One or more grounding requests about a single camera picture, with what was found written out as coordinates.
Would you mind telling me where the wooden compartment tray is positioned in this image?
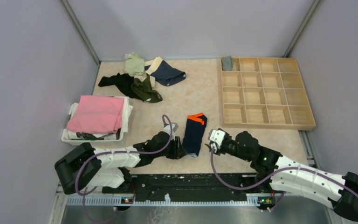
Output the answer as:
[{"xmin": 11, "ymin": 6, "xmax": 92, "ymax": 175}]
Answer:
[{"xmin": 219, "ymin": 57, "xmax": 316, "ymax": 131}]

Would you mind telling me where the grey underwear white waistband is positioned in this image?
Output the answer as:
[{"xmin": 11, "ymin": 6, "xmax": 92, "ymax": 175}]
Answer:
[{"xmin": 221, "ymin": 56, "xmax": 234, "ymax": 71}]

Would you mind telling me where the navy underwear cream waistband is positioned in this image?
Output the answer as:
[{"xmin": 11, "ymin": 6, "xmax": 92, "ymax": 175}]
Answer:
[{"xmin": 145, "ymin": 57, "xmax": 187, "ymax": 86}]

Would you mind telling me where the white folded cloth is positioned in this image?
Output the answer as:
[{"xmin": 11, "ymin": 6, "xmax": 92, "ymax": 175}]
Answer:
[{"xmin": 66, "ymin": 96, "xmax": 130, "ymax": 140}]

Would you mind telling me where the navy orange underwear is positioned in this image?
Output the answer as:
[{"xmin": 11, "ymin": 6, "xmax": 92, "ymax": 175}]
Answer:
[{"xmin": 182, "ymin": 113, "xmax": 207, "ymax": 157}]

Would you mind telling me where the pink folded cloth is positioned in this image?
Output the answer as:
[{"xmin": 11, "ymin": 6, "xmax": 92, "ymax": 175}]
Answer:
[{"xmin": 67, "ymin": 95, "xmax": 124, "ymax": 134}]

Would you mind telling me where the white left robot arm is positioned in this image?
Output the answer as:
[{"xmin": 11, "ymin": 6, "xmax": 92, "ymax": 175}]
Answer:
[{"xmin": 54, "ymin": 131, "xmax": 186, "ymax": 196}]

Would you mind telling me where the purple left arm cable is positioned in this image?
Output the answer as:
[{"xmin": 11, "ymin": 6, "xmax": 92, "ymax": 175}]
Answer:
[{"xmin": 74, "ymin": 114, "xmax": 174, "ymax": 224}]

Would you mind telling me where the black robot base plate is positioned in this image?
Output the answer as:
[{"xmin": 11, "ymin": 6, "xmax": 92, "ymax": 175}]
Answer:
[{"xmin": 102, "ymin": 174, "xmax": 272, "ymax": 202}]

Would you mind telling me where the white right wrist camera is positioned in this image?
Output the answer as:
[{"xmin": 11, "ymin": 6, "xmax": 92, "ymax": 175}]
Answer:
[{"xmin": 207, "ymin": 129, "xmax": 226, "ymax": 154}]

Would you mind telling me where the dark green underwear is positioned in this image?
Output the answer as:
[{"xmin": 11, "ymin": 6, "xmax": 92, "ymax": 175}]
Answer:
[{"xmin": 131, "ymin": 76, "xmax": 163, "ymax": 103}]

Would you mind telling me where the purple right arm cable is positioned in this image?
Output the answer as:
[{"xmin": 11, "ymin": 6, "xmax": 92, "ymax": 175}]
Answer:
[{"xmin": 210, "ymin": 145, "xmax": 358, "ymax": 221}]

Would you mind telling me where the black underwear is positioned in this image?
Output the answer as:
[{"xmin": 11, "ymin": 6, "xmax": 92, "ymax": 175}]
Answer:
[{"xmin": 98, "ymin": 73, "xmax": 142, "ymax": 100}]

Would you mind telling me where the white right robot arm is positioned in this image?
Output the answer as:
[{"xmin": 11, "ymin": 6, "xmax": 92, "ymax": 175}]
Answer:
[{"xmin": 209, "ymin": 129, "xmax": 358, "ymax": 222}]

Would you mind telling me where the white perforated plastic basket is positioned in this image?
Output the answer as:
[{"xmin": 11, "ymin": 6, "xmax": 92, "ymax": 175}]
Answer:
[{"xmin": 61, "ymin": 103, "xmax": 133, "ymax": 147}]

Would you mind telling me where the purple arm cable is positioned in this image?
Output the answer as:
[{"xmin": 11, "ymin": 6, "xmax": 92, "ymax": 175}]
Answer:
[
  {"xmin": 210, "ymin": 145, "xmax": 358, "ymax": 221},
  {"xmin": 74, "ymin": 114, "xmax": 174, "ymax": 224}
]

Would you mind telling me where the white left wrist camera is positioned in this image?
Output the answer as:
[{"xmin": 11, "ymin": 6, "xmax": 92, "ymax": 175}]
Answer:
[{"xmin": 163, "ymin": 123, "xmax": 179, "ymax": 140}]

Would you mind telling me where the light green underwear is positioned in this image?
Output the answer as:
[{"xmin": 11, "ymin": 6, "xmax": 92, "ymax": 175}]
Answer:
[{"xmin": 124, "ymin": 53, "xmax": 145, "ymax": 75}]

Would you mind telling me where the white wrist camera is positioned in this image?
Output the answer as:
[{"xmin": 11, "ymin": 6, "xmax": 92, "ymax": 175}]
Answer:
[
  {"xmin": 207, "ymin": 129, "xmax": 226, "ymax": 154},
  {"xmin": 163, "ymin": 123, "xmax": 179, "ymax": 140}
]

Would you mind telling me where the aluminium frame rail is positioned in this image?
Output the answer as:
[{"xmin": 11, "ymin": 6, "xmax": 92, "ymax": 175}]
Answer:
[{"xmin": 49, "ymin": 174, "xmax": 344, "ymax": 224}]

